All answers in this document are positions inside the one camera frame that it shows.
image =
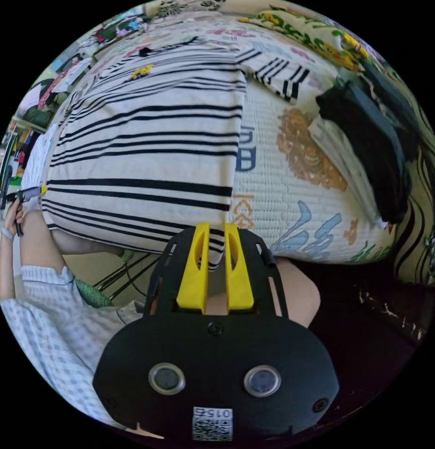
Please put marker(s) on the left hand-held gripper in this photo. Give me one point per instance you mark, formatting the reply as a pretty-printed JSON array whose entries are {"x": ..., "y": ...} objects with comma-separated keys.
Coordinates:
[{"x": 28, "y": 195}]

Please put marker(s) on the black and white striped shirt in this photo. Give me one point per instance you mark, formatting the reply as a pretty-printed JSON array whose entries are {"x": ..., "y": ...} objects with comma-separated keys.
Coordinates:
[{"x": 151, "y": 154}]

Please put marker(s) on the bed with printed mat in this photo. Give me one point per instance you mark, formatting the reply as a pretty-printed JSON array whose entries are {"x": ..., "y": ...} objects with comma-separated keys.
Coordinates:
[{"x": 291, "y": 224}]

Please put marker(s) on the person's body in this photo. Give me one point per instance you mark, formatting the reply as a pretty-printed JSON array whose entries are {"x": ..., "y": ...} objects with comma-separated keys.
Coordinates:
[{"x": 45, "y": 333}]

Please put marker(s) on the pile of clothes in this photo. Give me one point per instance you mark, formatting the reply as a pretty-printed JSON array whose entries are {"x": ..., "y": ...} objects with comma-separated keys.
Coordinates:
[{"x": 375, "y": 140}]

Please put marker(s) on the person's left hand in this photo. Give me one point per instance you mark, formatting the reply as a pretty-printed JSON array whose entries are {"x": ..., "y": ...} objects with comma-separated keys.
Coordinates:
[{"x": 11, "y": 219}]

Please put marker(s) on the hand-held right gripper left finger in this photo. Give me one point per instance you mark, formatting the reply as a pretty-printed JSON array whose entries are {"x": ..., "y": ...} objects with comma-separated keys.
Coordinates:
[{"x": 193, "y": 280}]

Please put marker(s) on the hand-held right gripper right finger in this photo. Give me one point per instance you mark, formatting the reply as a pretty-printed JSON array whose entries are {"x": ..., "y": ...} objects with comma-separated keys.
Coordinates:
[{"x": 238, "y": 284}]

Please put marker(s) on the person's left forearm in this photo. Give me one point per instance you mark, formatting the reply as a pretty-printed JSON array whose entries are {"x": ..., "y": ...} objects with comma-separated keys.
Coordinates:
[{"x": 7, "y": 266}]

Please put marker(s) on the floral quilt with black swirls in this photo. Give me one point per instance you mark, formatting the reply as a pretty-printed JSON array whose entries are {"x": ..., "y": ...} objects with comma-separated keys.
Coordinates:
[{"x": 410, "y": 245}]

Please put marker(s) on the person's right hand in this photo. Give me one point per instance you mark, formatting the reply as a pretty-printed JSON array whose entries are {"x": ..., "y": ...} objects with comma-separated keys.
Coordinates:
[{"x": 149, "y": 432}]

